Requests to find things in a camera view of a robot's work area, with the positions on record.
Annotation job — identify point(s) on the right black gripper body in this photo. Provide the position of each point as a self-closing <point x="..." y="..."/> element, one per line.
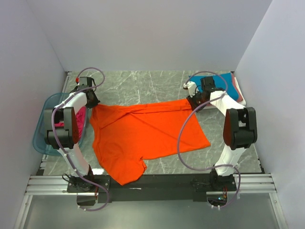
<point x="197" y="100"/>

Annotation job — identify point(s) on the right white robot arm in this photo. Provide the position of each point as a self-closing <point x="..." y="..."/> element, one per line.
<point x="239" y="132"/>

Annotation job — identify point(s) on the pink folded t shirt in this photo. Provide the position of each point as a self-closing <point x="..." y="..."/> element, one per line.
<point x="235" y="85"/>

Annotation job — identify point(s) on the white folded t shirt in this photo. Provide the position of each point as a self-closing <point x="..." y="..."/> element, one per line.
<point x="241" y="102"/>

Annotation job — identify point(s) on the orange t shirt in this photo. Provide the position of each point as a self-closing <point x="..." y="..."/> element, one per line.
<point x="126" y="136"/>

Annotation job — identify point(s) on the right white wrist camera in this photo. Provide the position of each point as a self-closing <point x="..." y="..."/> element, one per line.
<point x="191" y="87"/>

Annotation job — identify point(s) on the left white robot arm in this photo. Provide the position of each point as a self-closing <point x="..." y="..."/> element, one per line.
<point x="62" y="133"/>

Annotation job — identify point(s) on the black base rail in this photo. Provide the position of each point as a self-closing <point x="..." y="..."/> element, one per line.
<point x="152" y="187"/>

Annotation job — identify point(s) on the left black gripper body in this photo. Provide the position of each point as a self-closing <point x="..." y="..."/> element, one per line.
<point x="93" y="102"/>

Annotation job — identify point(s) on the magenta crumpled t shirt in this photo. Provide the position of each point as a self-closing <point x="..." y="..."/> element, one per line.
<point x="80" y="116"/>

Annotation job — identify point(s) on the teal plastic bin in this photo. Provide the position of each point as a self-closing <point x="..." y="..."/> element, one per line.
<point x="38" y="138"/>

